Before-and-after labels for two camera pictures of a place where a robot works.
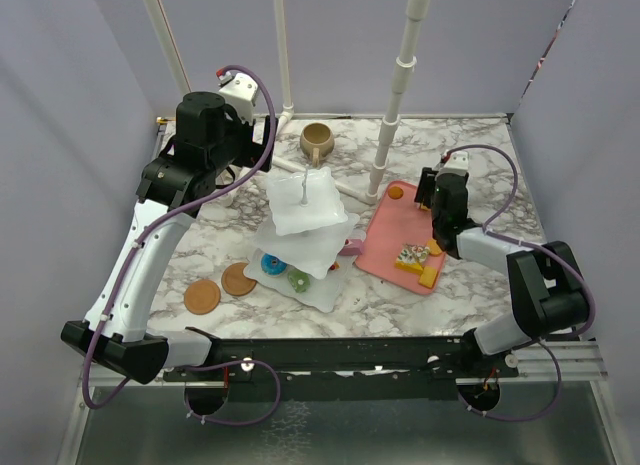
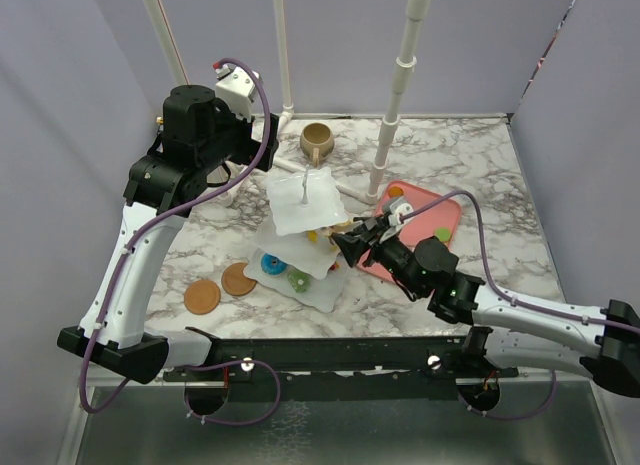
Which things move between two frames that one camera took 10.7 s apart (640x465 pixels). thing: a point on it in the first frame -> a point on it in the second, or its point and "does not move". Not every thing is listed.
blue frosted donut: x=272 y=265 does not move
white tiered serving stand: x=297 y=245 does not move
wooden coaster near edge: x=202 y=297 does not move
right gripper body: x=427 y=190 -> x=385 y=250
